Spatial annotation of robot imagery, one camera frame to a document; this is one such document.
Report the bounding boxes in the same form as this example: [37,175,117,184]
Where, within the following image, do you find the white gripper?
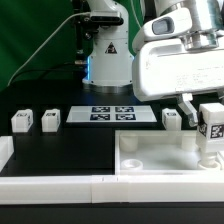
[132,39,224,127]

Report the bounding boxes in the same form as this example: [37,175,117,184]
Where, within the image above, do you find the white square tabletop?
[114,129,224,176]

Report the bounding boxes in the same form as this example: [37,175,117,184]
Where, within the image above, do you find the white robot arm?
[84,0,224,126]

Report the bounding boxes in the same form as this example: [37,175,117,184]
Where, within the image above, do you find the white U-shaped obstacle fence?
[0,133,224,205]

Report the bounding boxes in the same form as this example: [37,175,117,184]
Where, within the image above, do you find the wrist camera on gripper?
[132,8,192,52]

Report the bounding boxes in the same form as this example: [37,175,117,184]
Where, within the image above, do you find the white marker base plate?
[67,106,156,123]

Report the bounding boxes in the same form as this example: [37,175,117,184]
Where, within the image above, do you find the white cable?
[7,11,92,88]

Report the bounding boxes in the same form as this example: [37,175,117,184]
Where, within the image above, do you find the black cable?
[9,63,88,84]

